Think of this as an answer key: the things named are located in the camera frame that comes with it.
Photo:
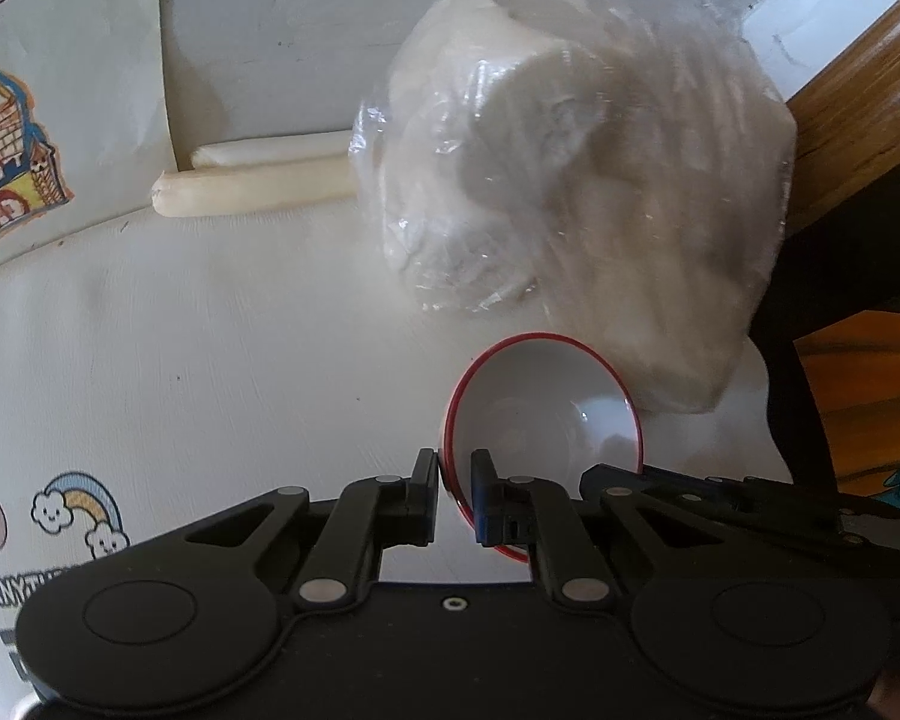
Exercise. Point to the houses drawing paper sheet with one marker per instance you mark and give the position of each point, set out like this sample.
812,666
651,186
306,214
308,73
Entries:
84,130

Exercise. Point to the rear white rolled stick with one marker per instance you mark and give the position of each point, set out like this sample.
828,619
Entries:
271,150

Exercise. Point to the orange cartoon cloth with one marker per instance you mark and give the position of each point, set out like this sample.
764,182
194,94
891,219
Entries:
853,371

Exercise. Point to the white bowl red rim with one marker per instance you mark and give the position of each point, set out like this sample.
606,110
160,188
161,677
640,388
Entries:
543,405

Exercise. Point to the plastic bag of buns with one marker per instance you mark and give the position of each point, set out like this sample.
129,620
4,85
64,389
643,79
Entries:
623,166

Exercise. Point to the front white rolled stick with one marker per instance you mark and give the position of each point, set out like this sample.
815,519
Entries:
242,190

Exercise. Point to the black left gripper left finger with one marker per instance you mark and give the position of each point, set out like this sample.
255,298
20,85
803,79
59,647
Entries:
371,516

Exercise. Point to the white rolled stick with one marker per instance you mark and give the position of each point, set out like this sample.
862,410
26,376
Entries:
242,190
271,150

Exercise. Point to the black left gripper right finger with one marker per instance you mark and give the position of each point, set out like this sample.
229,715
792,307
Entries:
538,516

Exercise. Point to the wooden furniture edge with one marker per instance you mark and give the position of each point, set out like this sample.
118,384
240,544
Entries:
848,121

